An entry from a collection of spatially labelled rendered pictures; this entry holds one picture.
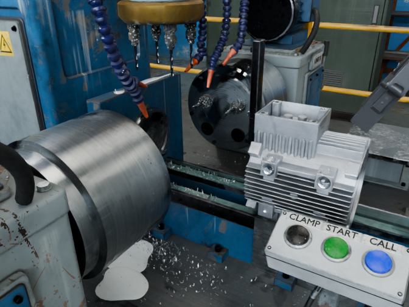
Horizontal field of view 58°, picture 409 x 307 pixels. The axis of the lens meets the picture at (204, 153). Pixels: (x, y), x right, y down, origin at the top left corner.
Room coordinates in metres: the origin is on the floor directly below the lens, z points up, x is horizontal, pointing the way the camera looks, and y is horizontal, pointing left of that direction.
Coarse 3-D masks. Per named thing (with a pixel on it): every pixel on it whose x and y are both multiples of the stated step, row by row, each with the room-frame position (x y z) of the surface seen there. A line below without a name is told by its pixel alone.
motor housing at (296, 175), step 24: (336, 144) 0.61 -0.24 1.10; (360, 144) 0.61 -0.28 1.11; (288, 168) 0.60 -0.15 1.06; (312, 168) 0.59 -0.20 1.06; (264, 192) 0.61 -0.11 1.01; (288, 192) 0.59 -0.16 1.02; (312, 192) 0.56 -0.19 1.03; (336, 192) 0.55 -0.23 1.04; (360, 192) 0.66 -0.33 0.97; (336, 216) 0.54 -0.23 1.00
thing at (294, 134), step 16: (272, 112) 0.73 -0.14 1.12; (288, 112) 0.73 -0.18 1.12; (304, 112) 0.71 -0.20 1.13; (320, 112) 0.68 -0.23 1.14; (256, 128) 0.66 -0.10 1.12; (272, 128) 0.65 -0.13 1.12; (288, 128) 0.63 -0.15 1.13; (304, 128) 0.62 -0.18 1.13; (320, 128) 0.62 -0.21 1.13; (272, 144) 0.65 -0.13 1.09; (288, 144) 0.63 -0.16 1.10; (304, 144) 0.61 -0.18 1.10
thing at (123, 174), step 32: (64, 128) 0.55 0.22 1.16; (96, 128) 0.56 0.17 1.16; (128, 128) 0.58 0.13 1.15; (32, 160) 0.46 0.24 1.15; (64, 160) 0.47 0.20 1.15; (96, 160) 0.49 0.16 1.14; (128, 160) 0.52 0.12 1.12; (160, 160) 0.57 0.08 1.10; (96, 192) 0.45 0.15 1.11; (128, 192) 0.49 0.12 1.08; (160, 192) 0.54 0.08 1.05; (96, 224) 0.43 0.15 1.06; (128, 224) 0.47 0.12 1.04; (96, 256) 0.43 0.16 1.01
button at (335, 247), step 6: (330, 240) 0.38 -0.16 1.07; (336, 240) 0.38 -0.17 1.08; (342, 240) 0.38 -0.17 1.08; (324, 246) 0.38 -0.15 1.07; (330, 246) 0.37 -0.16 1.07; (336, 246) 0.37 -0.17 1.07; (342, 246) 0.37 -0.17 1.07; (348, 246) 0.37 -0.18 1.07; (330, 252) 0.37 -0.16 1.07; (336, 252) 0.36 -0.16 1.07; (342, 252) 0.36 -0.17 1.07; (336, 258) 0.36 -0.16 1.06
